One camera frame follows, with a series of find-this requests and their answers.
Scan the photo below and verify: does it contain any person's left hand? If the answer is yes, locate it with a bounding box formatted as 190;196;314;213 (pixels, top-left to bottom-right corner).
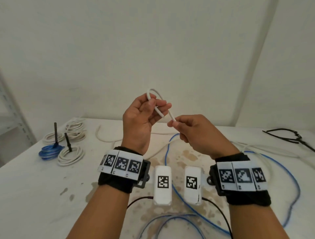
122;93;172;156

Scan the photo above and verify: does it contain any person's right hand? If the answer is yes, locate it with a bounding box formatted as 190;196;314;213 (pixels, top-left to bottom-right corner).
167;114;241;159

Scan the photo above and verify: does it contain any tangle of white cables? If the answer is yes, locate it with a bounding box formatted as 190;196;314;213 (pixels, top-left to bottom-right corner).
95;124;315;173

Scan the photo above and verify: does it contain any thick white cable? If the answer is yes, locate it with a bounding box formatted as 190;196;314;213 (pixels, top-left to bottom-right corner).
65;118;87;133
147;88;177;123
43;132;66;144
57;145;85;167
66;132;87;141

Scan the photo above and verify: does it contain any black cable tie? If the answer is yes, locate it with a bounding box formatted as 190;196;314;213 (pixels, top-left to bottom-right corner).
64;133;73;152
53;122;59;148

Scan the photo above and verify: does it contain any blue cable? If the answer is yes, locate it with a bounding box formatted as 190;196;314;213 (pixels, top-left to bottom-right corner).
38;144;65;161
165;134;301;234

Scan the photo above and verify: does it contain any bundle of black cable ties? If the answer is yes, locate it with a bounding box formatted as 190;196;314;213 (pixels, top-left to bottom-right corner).
263;128;315;153

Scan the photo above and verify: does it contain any person's left forearm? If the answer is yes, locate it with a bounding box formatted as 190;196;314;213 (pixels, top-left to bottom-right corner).
66;187;131;239

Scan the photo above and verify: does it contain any black left wristband with markers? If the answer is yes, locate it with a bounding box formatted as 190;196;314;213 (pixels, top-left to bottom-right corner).
97;146;151;195

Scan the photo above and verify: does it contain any black wristband with markers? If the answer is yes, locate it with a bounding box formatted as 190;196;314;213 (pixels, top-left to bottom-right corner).
209;152;272;207
97;146;151;195

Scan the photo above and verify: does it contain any black right wristband with markers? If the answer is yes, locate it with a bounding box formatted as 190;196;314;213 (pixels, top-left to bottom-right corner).
209;152;272;207

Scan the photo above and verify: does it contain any grey metal shelf rack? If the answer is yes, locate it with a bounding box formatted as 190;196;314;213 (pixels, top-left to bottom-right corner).
0;66;37;168

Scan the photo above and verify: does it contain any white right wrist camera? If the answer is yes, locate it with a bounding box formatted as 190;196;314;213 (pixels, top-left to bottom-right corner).
184;166;212;206

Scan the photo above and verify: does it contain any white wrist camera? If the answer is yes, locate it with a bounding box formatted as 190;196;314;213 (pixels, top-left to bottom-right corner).
141;165;173;206
184;166;212;206

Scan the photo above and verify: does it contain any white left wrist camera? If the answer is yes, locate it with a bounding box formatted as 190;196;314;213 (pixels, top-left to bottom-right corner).
141;165;173;206

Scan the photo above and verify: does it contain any black right camera wire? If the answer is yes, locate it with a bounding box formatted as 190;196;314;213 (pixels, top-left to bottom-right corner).
201;198;233;239

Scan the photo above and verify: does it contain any black camera wire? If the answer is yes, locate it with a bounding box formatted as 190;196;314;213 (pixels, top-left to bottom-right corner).
127;196;154;210
201;198;233;239

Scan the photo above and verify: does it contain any black left camera wire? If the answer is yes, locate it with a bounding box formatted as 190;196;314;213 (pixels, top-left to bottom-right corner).
127;196;154;210

